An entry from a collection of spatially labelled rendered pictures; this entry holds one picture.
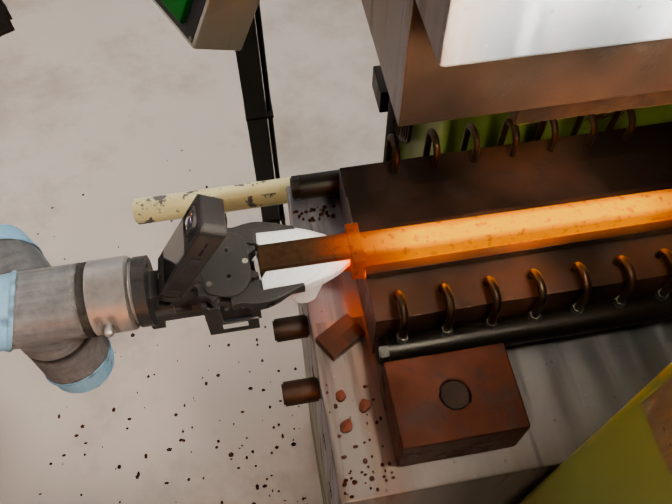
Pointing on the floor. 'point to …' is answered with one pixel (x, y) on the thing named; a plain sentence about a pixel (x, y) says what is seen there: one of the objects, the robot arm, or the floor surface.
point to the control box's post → (249, 55)
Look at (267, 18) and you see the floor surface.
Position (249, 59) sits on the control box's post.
